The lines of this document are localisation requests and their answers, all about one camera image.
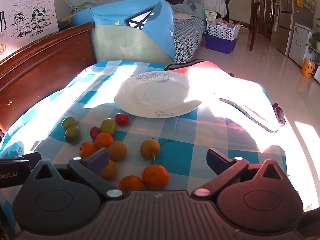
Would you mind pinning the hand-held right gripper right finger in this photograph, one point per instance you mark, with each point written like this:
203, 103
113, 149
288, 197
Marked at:
217, 160

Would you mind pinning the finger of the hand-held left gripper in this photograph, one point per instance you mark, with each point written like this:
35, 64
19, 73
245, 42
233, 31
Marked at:
32, 158

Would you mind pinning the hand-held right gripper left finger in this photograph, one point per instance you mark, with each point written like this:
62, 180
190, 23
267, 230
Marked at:
97, 158

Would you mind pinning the yellow-brown round fruit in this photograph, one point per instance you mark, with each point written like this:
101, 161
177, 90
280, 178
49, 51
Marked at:
117, 151
108, 171

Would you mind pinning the red cherry tomato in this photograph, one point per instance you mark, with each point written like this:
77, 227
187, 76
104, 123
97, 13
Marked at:
94, 132
121, 119

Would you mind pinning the green round fruit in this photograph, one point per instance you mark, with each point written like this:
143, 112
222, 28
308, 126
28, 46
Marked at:
69, 123
72, 134

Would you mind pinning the yellow-brown fruit with stem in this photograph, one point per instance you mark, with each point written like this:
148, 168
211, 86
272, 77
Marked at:
150, 149

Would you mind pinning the white plate with line drawing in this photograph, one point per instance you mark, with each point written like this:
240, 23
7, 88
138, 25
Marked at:
155, 97

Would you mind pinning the blue white checked tablecloth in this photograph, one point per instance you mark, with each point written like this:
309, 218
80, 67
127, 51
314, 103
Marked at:
180, 130

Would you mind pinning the grey purple scrunchie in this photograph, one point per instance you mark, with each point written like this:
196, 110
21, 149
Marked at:
278, 113

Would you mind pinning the coral towel with grey edge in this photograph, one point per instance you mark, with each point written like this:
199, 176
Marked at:
197, 67

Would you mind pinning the red-brown wooden bench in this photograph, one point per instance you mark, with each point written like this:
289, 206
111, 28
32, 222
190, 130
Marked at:
45, 62

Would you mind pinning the blue storage bin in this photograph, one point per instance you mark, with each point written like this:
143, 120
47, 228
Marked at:
220, 46

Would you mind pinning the orange smiley bucket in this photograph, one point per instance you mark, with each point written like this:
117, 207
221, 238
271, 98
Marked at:
307, 68

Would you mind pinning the white plastic basket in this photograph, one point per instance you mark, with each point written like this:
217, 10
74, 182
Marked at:
220, 31

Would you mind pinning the houndstooth sofa cover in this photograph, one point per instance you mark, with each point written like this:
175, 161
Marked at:
186, 32

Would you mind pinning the dark wooden chair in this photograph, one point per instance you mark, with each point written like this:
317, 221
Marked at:
254, 25

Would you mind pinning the white chest freezer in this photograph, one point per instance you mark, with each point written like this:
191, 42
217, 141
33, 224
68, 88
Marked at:
298, 42

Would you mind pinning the blue printed cushion cover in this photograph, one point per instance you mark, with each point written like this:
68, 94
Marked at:
107, 15

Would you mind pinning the cream round cushion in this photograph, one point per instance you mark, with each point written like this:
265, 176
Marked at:
182, 16

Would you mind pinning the green potted plant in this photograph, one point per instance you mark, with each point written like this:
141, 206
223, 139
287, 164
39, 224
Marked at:
315, 42

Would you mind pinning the silver refrigerator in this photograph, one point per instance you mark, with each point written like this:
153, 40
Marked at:
285, 17

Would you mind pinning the dark wooden door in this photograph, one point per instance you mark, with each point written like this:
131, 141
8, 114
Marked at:
266, 10

